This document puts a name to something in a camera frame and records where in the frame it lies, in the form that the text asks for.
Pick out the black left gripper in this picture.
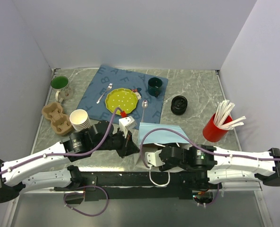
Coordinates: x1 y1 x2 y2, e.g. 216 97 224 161
93 127 140 158

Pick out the light blue paper bag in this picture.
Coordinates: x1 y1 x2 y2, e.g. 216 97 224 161
134 122 191 187

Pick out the stack of black cup lids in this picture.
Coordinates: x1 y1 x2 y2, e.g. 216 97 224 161
170 96 188 115

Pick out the stack of brown paper cups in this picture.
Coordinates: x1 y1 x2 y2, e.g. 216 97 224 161
69 109 91 131

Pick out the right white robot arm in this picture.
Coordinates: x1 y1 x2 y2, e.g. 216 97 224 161
158 145 280 189

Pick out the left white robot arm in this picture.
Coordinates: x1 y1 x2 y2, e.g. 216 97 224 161
0 117 139 203

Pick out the blue letter placemat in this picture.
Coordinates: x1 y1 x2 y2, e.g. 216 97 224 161
77 65 168 129

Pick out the silver spoon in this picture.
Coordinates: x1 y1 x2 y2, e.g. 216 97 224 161
141 99 148 122

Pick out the green polka dot plate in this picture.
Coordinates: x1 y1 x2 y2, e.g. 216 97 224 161
105 88 138 114

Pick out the small cartoon figure toy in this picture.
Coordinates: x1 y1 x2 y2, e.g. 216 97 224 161
131 87 142 100

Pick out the red cup with stirrers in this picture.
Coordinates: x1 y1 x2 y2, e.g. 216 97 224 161
203 100 246 142

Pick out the silver fork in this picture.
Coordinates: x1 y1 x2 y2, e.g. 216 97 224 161
96 83 113 104

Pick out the dark teal mug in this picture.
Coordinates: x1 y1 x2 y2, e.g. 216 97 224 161
147 77 163 97

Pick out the green interior floral mug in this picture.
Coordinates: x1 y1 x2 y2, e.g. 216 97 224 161
51 76 73 103

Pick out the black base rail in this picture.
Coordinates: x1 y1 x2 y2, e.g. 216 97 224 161
53 172 225 201

